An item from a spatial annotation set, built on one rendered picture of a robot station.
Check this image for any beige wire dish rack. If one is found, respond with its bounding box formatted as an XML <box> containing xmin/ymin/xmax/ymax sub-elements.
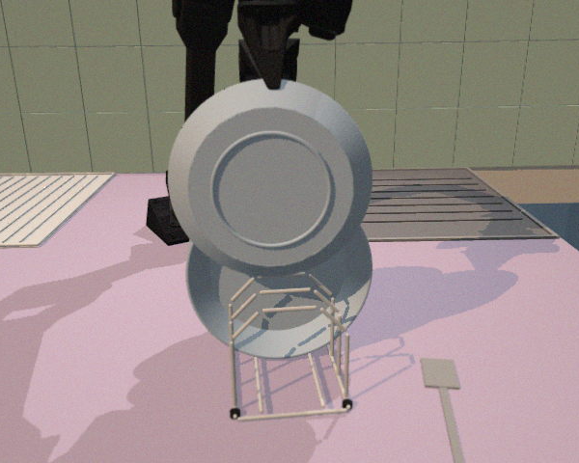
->
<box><xmin>229</xmin><ymin>287</ymin><xmax>352</xmax><ymax>422</ymax></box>

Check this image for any beige ribbed draining mat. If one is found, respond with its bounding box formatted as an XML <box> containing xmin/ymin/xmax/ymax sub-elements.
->
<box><xmin>0</xmin><ymin>172</ymin><xmax>116</xmax><ymax>248</ymax></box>

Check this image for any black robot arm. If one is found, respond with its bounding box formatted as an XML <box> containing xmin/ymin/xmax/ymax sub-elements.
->
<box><xmin>172</xmin><ymin>0</ymin><xmax>353</xmax><ymax>122</ymax></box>

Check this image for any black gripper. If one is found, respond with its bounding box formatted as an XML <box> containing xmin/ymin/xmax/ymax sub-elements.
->
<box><xmin>237</xmin><ymin>0</ymin><xmax>303</xmax><ymax>90</ymax></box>

